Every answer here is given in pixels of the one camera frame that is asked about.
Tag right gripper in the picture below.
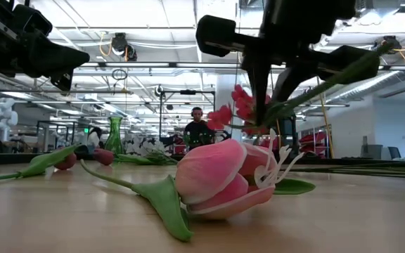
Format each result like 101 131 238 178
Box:
195 0 381 127

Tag pink flower spray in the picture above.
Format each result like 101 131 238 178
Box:
206 41 395 148

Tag dark red tulip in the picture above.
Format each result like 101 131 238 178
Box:
92 148 179 167
0 143 81 186

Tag white flower spray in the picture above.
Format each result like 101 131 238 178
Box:
124 135 179 166

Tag pink tulip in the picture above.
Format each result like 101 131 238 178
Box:
79 128 316 242

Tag green glass vase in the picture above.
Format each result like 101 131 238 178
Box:
103 116 126 156

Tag person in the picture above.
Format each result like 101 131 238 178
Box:
183 106 217 151
86 126 105 155

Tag white robot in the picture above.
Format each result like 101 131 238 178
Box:
0 97 19 141

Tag black monitor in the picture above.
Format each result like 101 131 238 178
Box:
276 117 299 159

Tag white pillar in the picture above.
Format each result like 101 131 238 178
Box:
216 73 244 141

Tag red storage bins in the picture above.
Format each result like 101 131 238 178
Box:
299 130 330 155

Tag grey bin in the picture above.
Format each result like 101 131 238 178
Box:
360 143 383 160

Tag blue office chair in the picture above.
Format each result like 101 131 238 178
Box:
387 145 402 160

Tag black metal frame rig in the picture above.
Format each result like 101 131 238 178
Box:
158 89 217 141
36 120 100 154

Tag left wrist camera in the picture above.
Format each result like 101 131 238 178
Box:
12 3 53 36

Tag black ceiling camera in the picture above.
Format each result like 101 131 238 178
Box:
374 34 403 54
110 32 139 63

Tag yellow cable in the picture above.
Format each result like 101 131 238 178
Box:
316 77 334 159

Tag silver ventilation duct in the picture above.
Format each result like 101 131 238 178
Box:
323 58 405 105

